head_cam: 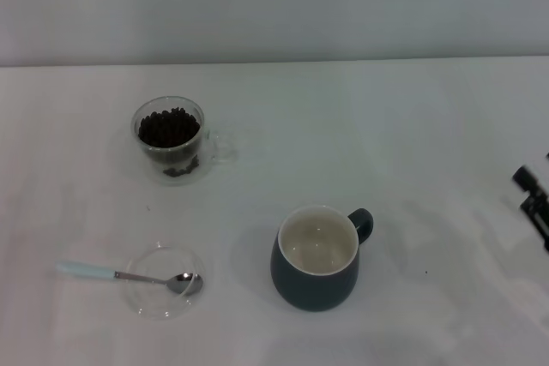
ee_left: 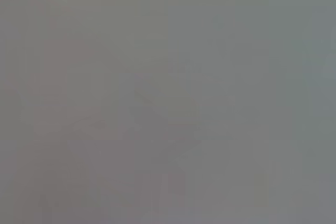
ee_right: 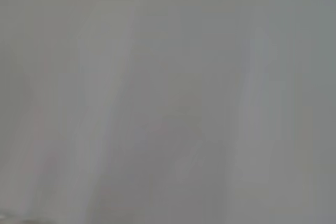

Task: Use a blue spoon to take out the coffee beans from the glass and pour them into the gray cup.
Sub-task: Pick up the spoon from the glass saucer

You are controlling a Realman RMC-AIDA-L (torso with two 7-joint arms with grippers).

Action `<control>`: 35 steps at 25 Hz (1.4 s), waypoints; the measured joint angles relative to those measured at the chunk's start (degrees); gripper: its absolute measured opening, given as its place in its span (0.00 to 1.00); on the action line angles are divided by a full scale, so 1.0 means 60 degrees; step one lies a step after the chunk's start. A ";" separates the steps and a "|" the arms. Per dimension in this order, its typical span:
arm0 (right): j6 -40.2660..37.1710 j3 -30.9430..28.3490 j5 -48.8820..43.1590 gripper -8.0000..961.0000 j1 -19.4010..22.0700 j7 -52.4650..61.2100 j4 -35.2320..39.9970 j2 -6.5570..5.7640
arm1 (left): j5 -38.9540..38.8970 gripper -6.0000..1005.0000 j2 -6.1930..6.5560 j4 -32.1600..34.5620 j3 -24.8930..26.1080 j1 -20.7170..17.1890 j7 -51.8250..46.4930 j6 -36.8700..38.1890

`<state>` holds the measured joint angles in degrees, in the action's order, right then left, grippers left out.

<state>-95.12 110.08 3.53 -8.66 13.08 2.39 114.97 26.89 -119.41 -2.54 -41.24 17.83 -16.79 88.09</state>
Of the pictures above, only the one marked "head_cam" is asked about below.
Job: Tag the coffee bean pile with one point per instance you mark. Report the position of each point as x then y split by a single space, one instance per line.
169 128

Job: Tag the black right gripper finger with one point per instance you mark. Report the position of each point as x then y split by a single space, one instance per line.
538 211

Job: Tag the clear double-wall glass cup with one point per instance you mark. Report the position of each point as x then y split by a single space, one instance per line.
214 147

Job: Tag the clear glass saucer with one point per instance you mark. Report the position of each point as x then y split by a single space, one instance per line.
150 304

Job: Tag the dark teal ceramic mug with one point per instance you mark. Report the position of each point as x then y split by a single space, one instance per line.
313 293

